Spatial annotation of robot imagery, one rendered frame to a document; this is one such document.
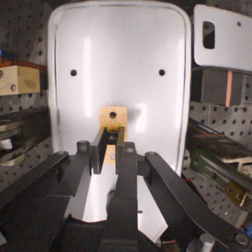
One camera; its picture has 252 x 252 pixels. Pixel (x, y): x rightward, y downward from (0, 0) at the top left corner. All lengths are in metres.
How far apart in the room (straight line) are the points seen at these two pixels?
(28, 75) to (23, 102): 0.43
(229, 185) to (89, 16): 0.30
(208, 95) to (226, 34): 0.11
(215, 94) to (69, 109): 0.25
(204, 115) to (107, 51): 0.47
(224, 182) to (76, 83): 0.25
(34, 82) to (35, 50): 0.41
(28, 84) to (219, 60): 0.28
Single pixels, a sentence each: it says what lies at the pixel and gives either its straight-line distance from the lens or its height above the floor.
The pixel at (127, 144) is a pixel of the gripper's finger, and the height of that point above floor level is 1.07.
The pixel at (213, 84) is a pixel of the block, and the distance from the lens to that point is 0.29.
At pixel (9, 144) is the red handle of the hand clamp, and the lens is 0.22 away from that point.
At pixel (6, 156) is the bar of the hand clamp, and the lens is 0.22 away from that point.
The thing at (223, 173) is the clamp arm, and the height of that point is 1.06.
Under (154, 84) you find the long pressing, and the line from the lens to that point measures 0.23.
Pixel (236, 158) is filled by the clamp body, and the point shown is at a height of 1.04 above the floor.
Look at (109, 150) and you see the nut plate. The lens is 0.22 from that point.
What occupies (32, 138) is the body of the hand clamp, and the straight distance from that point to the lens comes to 0.26.
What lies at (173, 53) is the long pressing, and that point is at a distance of 0.24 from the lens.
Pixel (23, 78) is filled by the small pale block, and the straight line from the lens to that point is 0.21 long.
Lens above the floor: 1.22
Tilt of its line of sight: 76 degrees down
